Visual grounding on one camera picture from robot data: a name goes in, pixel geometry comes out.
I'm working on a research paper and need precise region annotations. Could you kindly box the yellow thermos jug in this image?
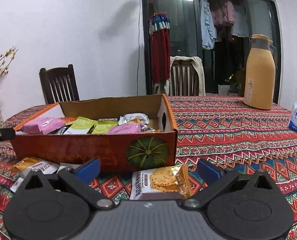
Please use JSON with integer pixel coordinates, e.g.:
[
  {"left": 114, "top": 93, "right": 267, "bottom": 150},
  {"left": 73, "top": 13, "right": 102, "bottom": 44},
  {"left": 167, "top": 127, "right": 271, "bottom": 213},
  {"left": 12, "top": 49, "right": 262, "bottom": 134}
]
[{"left": 244, "top": 34, "right": 277, "bottom": 110}]

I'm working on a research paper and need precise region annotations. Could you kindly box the silver packet in box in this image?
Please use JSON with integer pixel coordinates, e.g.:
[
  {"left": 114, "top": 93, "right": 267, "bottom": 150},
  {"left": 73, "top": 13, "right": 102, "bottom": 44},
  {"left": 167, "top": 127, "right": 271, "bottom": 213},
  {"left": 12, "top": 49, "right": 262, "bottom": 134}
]
[{"left": 118, "top": 113, "right": 150, "bottom": 125}]

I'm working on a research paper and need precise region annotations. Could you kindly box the wooden chair with cloth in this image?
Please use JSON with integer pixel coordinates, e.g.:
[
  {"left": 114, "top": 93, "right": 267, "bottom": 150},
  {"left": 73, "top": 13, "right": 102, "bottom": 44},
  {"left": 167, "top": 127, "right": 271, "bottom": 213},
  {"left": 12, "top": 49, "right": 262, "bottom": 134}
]
[{"left": 170, "top": 60, "right": 199, "bottom": 96}]

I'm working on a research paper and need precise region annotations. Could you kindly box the light blue hanging shirt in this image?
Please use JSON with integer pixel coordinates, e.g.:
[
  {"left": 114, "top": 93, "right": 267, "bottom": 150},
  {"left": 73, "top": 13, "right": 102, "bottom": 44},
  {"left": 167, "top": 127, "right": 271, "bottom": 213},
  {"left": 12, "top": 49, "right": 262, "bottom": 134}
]
[{"left": 200, "top": 0, "right": 217, "bottom": 50}]

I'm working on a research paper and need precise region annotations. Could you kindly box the green snack packet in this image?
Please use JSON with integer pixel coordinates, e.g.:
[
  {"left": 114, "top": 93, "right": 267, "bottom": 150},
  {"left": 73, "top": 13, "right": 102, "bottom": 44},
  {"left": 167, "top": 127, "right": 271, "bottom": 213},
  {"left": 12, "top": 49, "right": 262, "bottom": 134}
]
[
  {"left": 64, "top": 116, "right": 98, "bottom": 135},
  {"left": 91, "top": 121, "right": 118, "bottom": 134}
]

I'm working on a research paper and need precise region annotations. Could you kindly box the dark wooden chair left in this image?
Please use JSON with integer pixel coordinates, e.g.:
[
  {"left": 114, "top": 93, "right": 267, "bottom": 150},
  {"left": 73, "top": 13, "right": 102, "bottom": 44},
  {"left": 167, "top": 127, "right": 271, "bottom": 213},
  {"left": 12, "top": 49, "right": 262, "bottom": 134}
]
[{"left": 39, "top": 64, "right": 80, "bottom": 104}]

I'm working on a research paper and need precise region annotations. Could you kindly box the patterned red tablecloth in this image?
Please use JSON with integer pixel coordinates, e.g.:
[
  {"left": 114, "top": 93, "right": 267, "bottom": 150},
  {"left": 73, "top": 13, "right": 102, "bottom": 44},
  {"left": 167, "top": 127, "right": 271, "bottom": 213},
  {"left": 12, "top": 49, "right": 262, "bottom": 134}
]
[{"left": 0, "top": 96, "right": 297, "bottom": 239}]

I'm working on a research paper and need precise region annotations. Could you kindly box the large pink snack packet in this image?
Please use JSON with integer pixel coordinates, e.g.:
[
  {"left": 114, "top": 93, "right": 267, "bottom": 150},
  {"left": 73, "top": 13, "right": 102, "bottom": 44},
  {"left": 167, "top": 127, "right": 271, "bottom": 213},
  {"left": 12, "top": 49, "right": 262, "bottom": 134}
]
[{"left": 19, "top": 117, "right": 76, "bottom": 135}]

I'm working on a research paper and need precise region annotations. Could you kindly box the white packet under finger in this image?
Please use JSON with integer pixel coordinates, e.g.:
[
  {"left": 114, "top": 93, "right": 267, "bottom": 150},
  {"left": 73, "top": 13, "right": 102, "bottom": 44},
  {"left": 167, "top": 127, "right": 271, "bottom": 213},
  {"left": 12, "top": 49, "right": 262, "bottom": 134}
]
[{"left": 10, "top": 163, "right": 80, "bottom": 193}]

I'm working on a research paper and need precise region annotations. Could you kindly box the beige cloth on chair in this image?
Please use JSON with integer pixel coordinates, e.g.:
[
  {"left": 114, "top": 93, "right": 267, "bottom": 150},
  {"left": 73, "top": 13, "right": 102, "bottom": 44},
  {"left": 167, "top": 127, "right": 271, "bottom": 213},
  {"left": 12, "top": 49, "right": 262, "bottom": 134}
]
[{"left": 153, "top": 56, "right": 206, "bottom": 96}]

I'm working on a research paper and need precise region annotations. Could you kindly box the round lamp on stand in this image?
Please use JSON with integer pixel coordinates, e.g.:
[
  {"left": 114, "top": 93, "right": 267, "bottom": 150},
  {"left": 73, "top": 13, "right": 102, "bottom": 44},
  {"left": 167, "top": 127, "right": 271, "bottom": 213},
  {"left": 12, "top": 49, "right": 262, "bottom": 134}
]
[{"left": 136, "top": 0, "right": 153, "bottom": 95}]

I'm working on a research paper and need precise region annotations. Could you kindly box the pink hanging garment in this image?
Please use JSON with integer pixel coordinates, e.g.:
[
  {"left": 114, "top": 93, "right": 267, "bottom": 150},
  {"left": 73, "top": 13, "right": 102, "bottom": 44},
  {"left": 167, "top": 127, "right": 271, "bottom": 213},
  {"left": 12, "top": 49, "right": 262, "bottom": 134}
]
[{"left": 211, "top": 0, "right": 235, "bottom": 26}]

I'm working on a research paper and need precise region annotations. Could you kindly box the black sliding door frame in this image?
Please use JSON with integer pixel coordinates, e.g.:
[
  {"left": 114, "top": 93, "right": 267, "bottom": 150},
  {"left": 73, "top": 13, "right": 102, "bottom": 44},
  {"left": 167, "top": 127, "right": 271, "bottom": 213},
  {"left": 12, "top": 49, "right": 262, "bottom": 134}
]
[{"left": 142, "top": 0, "right": 281, "bottom": 109}]

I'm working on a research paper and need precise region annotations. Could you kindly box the cracker packet right of box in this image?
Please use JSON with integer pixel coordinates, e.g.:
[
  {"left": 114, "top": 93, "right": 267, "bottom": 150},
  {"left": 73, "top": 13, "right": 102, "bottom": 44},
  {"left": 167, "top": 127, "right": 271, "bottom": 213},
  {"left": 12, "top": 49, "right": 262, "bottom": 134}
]
[{"left": 129, "top": 164, "right": 193, "bottom": 200}]

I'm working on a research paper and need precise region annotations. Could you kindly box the red tasselled hanging ornament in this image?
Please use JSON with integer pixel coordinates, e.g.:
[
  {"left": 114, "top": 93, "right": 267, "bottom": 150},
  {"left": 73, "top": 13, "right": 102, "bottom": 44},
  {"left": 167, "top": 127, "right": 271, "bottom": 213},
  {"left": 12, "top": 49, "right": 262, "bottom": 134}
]
[{"left": 148, "top": 12, "right": 171, "bottom": 84}]

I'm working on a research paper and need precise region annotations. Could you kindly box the yellow cracker snack packet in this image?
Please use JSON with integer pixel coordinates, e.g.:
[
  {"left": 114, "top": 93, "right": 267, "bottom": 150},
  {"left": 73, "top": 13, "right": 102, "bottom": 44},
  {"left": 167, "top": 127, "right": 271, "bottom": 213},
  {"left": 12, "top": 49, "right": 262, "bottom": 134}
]
[{"left": 11, "top": 157, "right": 59, "bottom": 178}]

